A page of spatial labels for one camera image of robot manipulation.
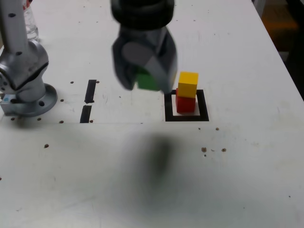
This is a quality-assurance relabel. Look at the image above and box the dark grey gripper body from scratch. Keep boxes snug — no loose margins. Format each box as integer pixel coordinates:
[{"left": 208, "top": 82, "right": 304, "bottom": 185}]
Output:
[{"left": 116, "top": 25, "right": 167, "bottom": 46}]

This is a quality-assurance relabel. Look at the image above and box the clear plastic bottle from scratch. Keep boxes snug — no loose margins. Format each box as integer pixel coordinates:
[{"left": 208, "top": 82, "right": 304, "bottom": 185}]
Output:
[{"left": 23, "top": 0, "right": 39, "bottom": 43}]

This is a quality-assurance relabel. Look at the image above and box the green cube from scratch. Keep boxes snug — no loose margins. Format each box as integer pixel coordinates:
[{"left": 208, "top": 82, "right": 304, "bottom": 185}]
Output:
[{"left": 134, "top": 67, "right": 160, "bottom": 91}]

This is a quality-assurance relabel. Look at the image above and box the black tape strip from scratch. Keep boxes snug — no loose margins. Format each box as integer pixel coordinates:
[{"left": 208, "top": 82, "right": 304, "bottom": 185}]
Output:
[{"left": 80, "top": 79, "right": 97, "bottom": 124}]

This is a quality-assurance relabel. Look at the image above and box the black tape square outline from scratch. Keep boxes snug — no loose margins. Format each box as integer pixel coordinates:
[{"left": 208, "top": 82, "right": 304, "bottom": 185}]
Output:
[{"left": 164, "top": 89, "right": 209, "bottom": 123}]

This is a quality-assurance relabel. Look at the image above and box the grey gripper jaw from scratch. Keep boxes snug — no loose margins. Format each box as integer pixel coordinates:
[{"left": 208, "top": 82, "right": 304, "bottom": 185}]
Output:
[
  {"left": 122, "top": 26, "right": 178, "bottom": 95},
  {"left": 112, "top": 39, "right": 140, "bottom": 91}
]

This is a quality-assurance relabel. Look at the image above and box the yellow cube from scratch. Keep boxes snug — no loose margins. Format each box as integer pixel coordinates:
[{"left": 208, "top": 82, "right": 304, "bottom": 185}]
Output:
[{"left": 178, "top": 71, "right": 199, "bottom": 98}]

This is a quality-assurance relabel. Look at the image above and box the red cube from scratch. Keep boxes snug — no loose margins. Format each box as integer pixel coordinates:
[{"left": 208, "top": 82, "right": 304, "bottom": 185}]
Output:
[{"left": 175, "top": 88, "right": 197, "bottom": 114}]

